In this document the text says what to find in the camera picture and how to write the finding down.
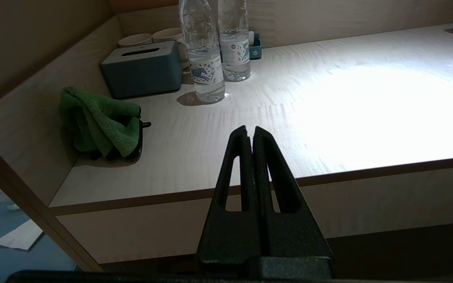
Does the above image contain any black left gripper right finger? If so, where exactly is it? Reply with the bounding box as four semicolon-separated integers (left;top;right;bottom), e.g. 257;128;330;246
252;126;334;279

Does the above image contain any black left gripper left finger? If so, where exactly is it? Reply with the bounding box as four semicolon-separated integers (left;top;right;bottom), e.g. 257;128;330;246
196;125;260;277

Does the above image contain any green microfibre cloth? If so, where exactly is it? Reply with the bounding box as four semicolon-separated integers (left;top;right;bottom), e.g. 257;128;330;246
59;86;151;160

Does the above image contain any small blue tray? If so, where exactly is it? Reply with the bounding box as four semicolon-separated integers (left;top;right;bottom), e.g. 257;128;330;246
249;33;263;60

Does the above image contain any blue-grey tissue box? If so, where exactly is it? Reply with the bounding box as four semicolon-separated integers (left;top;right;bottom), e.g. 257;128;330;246
101;40;184;99

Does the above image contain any white paper sheet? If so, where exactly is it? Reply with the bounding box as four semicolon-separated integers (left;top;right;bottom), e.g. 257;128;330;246
0;219;44;251

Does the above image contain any clear water bottle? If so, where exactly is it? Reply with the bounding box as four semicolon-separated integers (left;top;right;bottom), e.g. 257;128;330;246
217;0;251;82
178;0;227;104

